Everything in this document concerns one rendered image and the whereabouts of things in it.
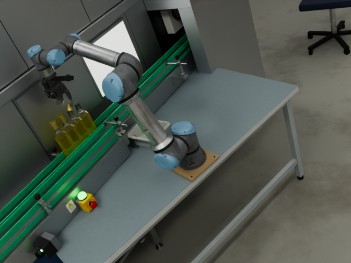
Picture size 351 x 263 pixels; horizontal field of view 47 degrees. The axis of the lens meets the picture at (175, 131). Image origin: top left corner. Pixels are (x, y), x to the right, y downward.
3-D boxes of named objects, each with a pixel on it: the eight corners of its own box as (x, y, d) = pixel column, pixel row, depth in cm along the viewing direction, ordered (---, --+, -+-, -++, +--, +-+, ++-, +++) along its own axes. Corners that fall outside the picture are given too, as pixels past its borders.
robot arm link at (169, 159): (194, 152, 194) (129, 58, 175) (178, 173, 185) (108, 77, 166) (176, 154, 203) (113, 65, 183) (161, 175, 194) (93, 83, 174)
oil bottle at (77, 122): (90, 143, 233) (73, 114, 221) (96, 144, 229) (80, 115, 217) (83, 150, 230) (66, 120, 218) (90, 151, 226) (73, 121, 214)
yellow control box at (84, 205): (89, 200, 213) (83, 191, 209) (98, 203, 209) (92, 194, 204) (80, 210, 209) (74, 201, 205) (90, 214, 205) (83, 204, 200)
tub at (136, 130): (147, 128, 249) (142, 117, 244) (175, 133, 236) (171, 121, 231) (130, 146, 239) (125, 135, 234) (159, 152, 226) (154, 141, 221)
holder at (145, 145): (141, 128, 253) (136, 118, 248) (175, 133, 236) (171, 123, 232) (124, 146, 243) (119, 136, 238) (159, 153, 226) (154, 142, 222)
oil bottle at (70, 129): (83, 150, 229) (66, 120, 217) (90, 151, 226) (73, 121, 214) (77, 156, 226) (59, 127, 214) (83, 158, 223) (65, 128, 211)
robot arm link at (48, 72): (45, 63, 204) (55, 63, 199) (49, 70, 207) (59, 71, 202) (34, 71, 200) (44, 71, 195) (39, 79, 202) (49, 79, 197)
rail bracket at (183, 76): (176, 82, 278) (165, 54, 265) (196, 83, 268) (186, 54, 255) (172, 86, 275) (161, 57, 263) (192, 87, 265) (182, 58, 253)
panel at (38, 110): (139, 63, 274) (120, 17, 255) (142, 63, 273) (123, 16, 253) (45, 149, 223) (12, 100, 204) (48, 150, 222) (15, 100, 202)
